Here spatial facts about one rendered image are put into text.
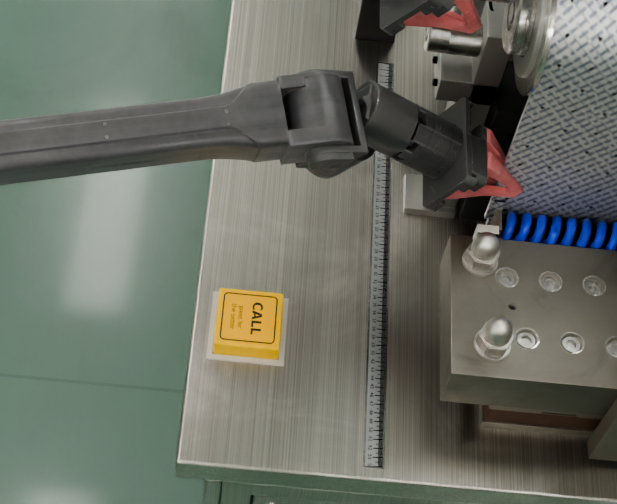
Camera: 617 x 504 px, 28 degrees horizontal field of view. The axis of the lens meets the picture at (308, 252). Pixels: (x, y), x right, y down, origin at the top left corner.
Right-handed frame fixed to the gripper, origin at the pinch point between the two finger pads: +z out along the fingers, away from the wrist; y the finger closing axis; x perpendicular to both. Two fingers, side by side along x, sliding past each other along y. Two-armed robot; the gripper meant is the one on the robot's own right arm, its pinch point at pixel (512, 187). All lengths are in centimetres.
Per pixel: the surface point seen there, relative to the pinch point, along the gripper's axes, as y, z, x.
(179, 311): -43, 21, -111
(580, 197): 0.3, 6.2, 3.3
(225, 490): 25.8, -10.9, -33.0
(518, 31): -2.5, -13.3, 15.0
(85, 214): -63, 3, -122
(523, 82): -1.5, -9.0, 11.1
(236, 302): 8.2, -16.0, -25.7
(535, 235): 3.5, 4.1, -1.2
